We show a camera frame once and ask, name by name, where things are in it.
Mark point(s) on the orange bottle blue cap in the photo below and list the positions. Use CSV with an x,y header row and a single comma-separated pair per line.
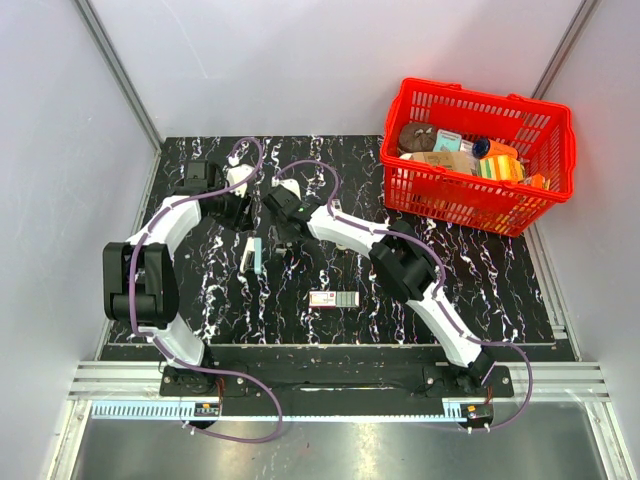
x,y
485,147

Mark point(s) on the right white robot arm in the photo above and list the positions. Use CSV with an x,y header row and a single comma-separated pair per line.
x,y
406,269

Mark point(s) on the staple box with staples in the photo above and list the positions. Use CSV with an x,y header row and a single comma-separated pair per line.
x,y
334,299

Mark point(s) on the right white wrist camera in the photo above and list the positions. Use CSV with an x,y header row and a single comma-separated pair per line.
x,y
291,185

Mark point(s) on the orange small package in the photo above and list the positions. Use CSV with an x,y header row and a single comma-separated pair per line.
x,y
536,181

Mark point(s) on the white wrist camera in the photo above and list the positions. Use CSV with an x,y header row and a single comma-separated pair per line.
x,y
237,176
291,185

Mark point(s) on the teal small box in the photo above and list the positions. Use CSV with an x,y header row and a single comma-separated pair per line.
x,y
447,141

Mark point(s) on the cardboard box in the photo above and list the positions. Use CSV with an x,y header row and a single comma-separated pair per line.
x,y
459,161

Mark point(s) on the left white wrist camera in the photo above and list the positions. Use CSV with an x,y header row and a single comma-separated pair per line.
x,y
237,176

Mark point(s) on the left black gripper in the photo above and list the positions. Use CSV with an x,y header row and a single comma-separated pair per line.
x,y
242,217

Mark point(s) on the red plastic basket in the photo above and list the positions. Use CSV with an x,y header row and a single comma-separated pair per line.
x,y
542,133

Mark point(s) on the brown round object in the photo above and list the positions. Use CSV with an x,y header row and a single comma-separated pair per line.
x,y
417,137

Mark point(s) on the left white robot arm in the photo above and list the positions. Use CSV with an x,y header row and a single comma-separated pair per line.
x,y
140,285

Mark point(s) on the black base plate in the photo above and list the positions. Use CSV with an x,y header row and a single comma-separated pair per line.
x,y
338,381

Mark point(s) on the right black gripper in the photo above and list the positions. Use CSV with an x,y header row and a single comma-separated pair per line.
x,y
279,232

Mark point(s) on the aluminium rail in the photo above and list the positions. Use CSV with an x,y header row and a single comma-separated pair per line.
x,y
121,390

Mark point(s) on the yellow green sponge pack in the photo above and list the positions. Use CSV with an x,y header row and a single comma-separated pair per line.
x,y
501,168

